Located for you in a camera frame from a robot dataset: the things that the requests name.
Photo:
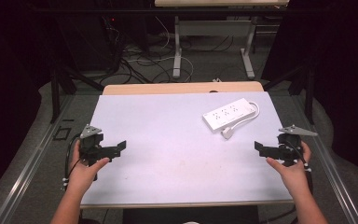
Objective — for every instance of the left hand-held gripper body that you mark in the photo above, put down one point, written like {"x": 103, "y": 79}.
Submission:
{"x": 90, "y": 143}

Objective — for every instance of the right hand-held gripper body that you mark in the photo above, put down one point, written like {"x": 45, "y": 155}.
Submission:
{"x": 289, "y": 146}

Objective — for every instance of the white power strip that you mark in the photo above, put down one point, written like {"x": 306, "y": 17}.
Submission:
{"x": 228, "y": 115}

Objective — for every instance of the person's right hand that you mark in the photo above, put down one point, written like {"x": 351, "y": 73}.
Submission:
{"x": 293, "y": 177}

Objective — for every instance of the person's left hand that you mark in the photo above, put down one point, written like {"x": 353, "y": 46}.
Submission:
{"x": 82, "y": 175}

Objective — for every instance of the white table mat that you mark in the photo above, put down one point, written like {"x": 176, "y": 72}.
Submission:
{"x": 174, "y": 155}

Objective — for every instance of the black metal stand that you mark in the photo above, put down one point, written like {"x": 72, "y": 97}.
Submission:
{"x": 55, "y": 96}
{"x": 308, "y": 93}

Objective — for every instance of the black metal crossbar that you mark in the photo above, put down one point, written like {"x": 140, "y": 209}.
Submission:
{"x": 167, "y": 10}

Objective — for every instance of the aluminium floor rail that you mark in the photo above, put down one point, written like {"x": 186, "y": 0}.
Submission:
{"x": 28, "y": 168}
{"x": 332, "y": 168}

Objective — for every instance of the white metal desk frame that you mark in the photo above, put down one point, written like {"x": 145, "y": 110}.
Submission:
{"x": 177, "y": 46}

